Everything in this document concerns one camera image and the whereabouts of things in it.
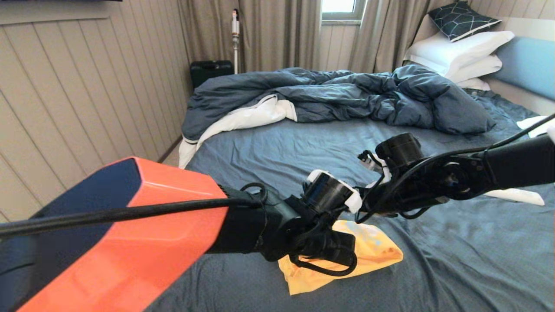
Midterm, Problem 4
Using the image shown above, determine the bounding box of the blue bed sheet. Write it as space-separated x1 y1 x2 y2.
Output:
143 89 555 312

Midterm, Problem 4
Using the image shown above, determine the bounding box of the crumpled dark blue duvet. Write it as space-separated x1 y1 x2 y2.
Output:
182 65 495 142

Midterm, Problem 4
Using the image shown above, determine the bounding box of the large white pillow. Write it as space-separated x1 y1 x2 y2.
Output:
405 31 515 78

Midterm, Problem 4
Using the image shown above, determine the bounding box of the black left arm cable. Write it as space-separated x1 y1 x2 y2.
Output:
0 182 358 277

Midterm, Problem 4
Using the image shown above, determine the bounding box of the dark green suitcase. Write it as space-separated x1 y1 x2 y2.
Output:
190 60 235 90

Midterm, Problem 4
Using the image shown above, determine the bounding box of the beige curtain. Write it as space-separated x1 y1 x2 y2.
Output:
348 0 456 74
177 0 322 72

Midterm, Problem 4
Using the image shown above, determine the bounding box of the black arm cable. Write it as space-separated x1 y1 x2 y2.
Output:
0 182 358 277
356 114 555 224

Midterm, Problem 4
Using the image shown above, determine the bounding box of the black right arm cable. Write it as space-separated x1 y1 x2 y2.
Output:
356 114 555 224

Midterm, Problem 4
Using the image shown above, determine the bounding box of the yellow t-shirt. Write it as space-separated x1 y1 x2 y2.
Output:
278 220 404 296

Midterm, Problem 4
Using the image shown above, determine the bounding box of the blue headboard pad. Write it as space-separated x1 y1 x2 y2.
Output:
492 37 555 103

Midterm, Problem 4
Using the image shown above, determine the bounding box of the white remote control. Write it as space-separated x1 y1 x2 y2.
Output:
486 188 545 206

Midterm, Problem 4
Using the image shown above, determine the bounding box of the white stick vacuum cleaner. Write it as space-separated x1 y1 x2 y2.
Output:
232 9 240 74

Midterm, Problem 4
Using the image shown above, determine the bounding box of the window with grey frame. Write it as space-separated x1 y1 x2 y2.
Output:
321 0 367 26

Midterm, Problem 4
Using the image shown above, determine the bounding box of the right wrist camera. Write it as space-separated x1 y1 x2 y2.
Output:
358 150 391 174

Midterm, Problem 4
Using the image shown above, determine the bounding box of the dark patterned cushion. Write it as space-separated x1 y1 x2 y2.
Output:
428 2 501 43

